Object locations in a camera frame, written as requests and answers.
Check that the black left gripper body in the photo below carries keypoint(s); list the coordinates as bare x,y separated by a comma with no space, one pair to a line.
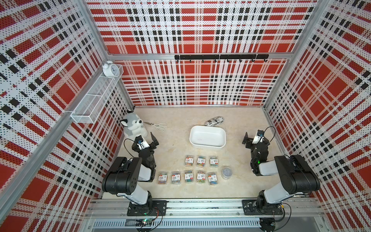
152,146

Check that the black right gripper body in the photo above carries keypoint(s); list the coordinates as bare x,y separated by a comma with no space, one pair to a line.
249,144

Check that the round clear paper clip box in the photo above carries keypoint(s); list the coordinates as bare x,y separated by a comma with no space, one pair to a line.
226,173

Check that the white plastic storage box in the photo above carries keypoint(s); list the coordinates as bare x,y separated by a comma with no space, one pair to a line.
205,137

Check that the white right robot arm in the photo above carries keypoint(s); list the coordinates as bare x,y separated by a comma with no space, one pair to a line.
296,177

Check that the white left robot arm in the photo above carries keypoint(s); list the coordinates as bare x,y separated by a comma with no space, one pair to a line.
124,175

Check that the grey white husky plush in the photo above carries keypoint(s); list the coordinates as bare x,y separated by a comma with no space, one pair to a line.
133,126

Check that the newspaper print pouch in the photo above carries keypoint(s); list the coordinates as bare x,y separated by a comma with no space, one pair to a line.
214,121

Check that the white alarm clock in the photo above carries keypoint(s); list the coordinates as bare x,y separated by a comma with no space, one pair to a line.
110,69

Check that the white handled scissors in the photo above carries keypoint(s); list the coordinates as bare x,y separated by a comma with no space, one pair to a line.
159,126

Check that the white wire mesh shelf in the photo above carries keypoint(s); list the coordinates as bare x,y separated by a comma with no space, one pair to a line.
90,107

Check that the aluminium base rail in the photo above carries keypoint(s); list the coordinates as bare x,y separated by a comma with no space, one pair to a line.
203,208

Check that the black wall hook rail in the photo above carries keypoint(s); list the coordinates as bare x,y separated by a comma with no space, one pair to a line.
252,57

